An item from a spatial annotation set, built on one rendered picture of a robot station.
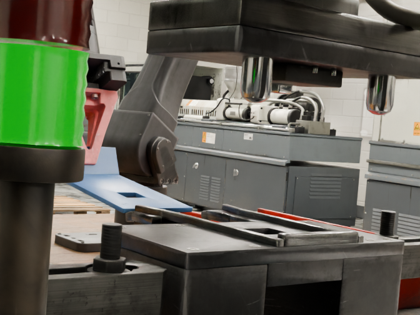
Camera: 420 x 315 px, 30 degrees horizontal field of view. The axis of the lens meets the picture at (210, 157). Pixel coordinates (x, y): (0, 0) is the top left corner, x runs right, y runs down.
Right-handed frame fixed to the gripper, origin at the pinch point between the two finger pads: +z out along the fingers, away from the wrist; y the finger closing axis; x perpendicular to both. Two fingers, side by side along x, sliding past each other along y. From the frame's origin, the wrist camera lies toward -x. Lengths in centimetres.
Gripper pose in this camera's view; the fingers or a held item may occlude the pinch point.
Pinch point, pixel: (87, 157)
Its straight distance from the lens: 79.5
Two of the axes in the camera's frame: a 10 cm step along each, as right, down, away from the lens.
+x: 8.1, 0.2, 5.9
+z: 1.8, 9.5, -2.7
